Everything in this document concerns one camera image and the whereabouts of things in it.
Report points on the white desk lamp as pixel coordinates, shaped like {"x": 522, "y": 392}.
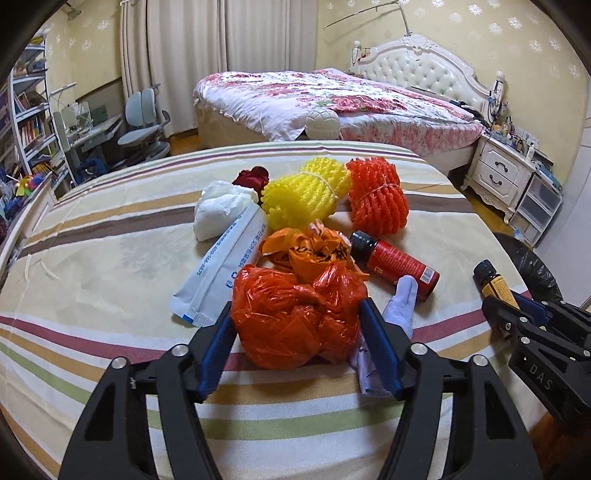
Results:
{"x": 60, "y": 92}

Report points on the small brown bottle yellow label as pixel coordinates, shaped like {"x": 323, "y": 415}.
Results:
{"x": 491, "y": 281}

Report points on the blue plastic crate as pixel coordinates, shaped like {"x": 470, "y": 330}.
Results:
{"x": 92, "y": 168}

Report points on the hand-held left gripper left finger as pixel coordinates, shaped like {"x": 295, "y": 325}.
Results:
{"x": 214, "y": 350}

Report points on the grey study desk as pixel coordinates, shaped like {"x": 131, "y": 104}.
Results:
{"x": 92, "y": 134}

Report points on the white bed frame tufted headboard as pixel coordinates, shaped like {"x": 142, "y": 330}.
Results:
{"x": 415, "y": 64}

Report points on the small blue white packet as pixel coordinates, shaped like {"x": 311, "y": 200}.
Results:
{"x": 517, "y": 233}

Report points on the thin metal rod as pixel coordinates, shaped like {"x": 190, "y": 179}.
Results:
{"x": 369, "y": 11}

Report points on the white plastic bag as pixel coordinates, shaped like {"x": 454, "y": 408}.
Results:
{"x": 212, "y": 212}

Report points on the pile of colourful toys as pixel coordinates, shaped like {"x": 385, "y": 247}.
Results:
{"x": 23, "y": 189}

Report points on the white carved nightstand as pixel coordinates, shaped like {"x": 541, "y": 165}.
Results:
{"x": 496, "y": 170}

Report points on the cream curtains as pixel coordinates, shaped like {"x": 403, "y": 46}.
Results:
{"x": 184, "y": 55}

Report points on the bin with black liner bag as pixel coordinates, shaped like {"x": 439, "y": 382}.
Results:
{"x": 531, "y": 263}

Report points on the grey-blue desk chair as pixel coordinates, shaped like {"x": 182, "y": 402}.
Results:
{"x": 141, "y": 110}

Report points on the long white blue paper packet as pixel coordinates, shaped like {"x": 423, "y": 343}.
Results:
{"x": 221, "y": 272}

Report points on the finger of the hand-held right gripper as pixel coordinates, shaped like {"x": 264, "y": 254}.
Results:
{"x": 503, "y": 318}
{"x": 535, "y": 308}

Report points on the red-orange plastic bag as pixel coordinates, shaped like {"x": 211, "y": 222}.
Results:
{"x": 286, "y": 314}

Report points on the orange printed plastic bag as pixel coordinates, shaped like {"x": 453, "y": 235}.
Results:
{"x": 304, "y": 251}

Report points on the red bottle with black cap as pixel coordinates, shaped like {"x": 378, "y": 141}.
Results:
{"x": 397, "y": 265}

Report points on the white round pouf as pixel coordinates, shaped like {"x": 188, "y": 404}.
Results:
{"x": 323, "y": 124}

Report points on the floral bedcover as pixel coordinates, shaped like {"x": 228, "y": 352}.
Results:
{"x": 286, "y": 97}

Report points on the striped bedsheet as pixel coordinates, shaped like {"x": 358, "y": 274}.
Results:
{"x": 138, "y": 240}

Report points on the clear plastic drawer unit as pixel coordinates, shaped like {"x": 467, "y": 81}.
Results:
{"x": 538, "y": 203}

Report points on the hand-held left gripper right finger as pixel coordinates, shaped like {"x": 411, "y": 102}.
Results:
{"x": 381, "y": 346}

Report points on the cluster of small bottles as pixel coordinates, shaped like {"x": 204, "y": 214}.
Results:
{"x": 512, "y": 131}

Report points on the yellow foam fruit net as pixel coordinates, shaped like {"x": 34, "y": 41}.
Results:
{"x": 295, "y": 198}

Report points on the white bookshelf with books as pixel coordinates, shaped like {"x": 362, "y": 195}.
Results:
{"x": 27, "y": 120}

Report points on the orange foam fruit net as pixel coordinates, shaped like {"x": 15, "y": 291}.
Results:
{"x": 376, "y": 198}

